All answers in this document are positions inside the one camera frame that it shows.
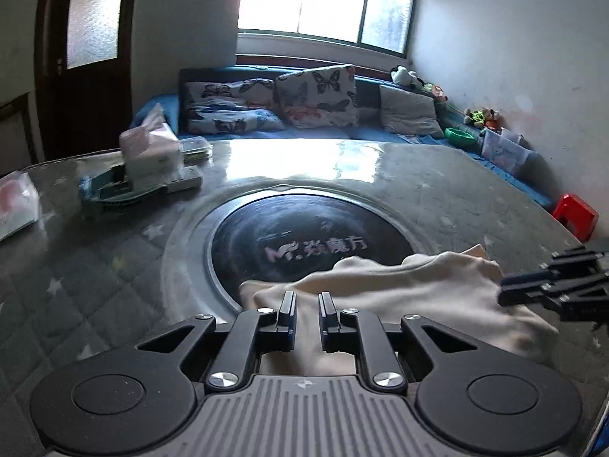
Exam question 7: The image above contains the green plastic bowl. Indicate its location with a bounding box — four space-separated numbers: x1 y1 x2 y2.
444 127 477 150

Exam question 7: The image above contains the round black table heater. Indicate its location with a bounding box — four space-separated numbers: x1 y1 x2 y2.
161 179 438 319

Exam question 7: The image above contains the window with frame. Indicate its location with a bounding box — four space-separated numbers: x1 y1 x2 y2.
238 0 414 55

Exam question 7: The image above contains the grey cushion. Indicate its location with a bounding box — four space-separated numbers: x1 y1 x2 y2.
379 85 444 138

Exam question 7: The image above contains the grey quilted star table cover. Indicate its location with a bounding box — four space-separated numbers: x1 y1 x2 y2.
1 139 608 456

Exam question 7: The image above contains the colourful plush toy pile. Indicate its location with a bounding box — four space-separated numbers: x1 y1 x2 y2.
464 107 501 132

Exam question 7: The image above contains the red plastic stool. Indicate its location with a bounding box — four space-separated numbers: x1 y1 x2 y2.
552 194 599 243

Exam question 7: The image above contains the upright butterfly print pillow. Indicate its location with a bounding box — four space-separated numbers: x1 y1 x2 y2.
274 64 359 129

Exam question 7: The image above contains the teal tray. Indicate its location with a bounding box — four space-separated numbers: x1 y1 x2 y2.
77 163 206 218

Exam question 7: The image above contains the flat butterfly print pillow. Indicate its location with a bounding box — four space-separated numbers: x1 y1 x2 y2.
184 78 284 134

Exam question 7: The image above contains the dark wooden door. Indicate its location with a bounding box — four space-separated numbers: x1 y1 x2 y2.
34 0 134 160

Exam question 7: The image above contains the clear plastic storage box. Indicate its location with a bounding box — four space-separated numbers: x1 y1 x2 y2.
481 129 537 177

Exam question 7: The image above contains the pink tissue box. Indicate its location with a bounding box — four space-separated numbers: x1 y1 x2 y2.
119 103 184 186

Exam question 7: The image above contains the blue corner sofa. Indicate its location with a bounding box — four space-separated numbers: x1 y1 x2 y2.
131 64 553 211

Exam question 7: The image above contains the black and white plush toy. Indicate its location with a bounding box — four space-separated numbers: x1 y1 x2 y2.
390 65 425 89

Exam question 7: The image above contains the cream white garment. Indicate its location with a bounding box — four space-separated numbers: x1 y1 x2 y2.
238 244 558 377

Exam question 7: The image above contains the soft tissue pack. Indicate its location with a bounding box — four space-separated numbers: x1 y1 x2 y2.
0 171 40 240

